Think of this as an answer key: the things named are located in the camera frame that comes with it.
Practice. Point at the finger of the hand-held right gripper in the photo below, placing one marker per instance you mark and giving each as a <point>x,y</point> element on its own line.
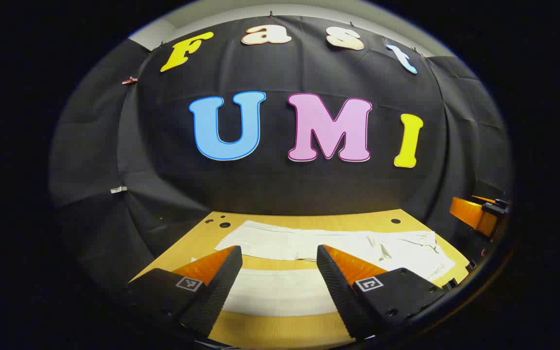
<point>472,213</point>

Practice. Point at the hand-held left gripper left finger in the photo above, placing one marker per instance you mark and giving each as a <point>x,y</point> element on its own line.
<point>219,291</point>

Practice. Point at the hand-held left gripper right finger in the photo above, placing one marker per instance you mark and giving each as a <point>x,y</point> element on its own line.
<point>341,291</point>

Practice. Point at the white jeans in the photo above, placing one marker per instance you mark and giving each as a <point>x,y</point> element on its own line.
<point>309,243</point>

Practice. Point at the black backdrop cloth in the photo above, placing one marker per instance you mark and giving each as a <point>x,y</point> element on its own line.
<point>309,194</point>

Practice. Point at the silver cloth clip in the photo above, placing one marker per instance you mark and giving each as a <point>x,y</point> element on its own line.
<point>118,189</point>

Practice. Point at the red cloth clip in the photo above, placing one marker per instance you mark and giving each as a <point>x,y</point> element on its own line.
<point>129,80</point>

